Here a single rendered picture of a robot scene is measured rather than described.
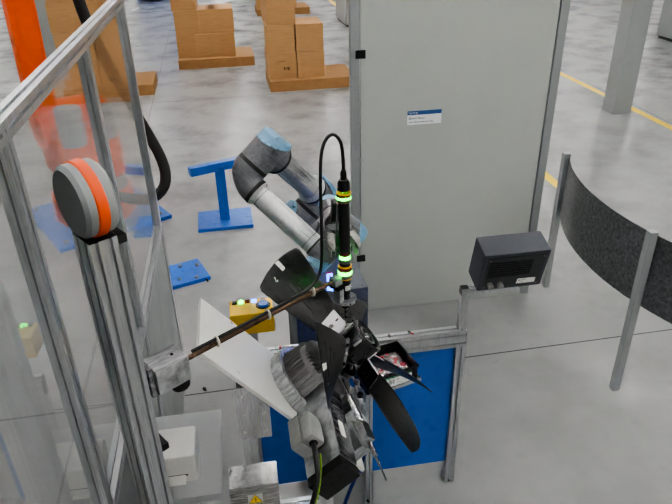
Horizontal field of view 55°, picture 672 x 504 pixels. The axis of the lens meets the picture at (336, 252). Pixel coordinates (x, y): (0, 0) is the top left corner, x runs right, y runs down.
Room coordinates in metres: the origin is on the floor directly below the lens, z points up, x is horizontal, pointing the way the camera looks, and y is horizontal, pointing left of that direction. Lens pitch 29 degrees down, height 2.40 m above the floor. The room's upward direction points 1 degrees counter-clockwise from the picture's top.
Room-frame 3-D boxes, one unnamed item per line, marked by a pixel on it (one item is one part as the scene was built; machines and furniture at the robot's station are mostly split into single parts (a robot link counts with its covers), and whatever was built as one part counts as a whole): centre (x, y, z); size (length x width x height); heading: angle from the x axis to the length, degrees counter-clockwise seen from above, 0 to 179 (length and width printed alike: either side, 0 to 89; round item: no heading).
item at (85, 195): (1.18, 0.50, 1.88); 0.17 x 0.15 x 0.16; 9
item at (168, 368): (1.24, 0.43, 1.39); 0.10 x 0.07 x 0.08; 134
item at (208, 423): (1.48, 0.50, 0.84); 0.36 x 0.24 x 0.03; 9
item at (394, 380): (1.89, -0.16, 0.84); 0.22 x 0.17 x 0.07; 114
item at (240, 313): (1.99, 0.32, 1.02); 0.16 x 0.10 x 0.11; 99
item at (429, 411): (2.04, -0.07, 0.45); 0.82 x 0.01 x 0.66; 99
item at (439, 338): (2.04, -0.07, 0.82); 0.90 x 0.04 x 0.08; 99
